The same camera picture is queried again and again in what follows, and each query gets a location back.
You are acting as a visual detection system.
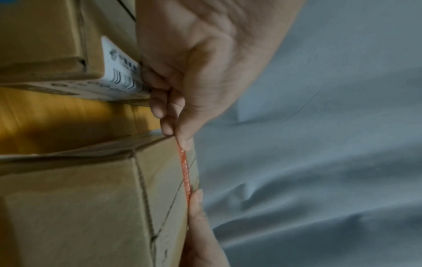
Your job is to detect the person's left hand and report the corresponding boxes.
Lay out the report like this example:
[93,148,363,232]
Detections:
[135,0,306,151]

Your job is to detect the person's right hand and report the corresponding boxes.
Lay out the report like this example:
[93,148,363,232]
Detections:
[180,188,232,267]

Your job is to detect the red label sticker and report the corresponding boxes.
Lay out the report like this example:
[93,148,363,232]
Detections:
[175,137,194,207]

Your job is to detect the plain cardboard box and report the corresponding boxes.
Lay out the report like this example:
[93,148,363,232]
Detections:
[0,129,203,267]

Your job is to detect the cardboard box with blue tape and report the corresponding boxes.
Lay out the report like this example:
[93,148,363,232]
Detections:
[0,0,156,106]

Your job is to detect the grey curtain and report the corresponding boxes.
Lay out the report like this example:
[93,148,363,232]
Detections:
[193,0,422,267]

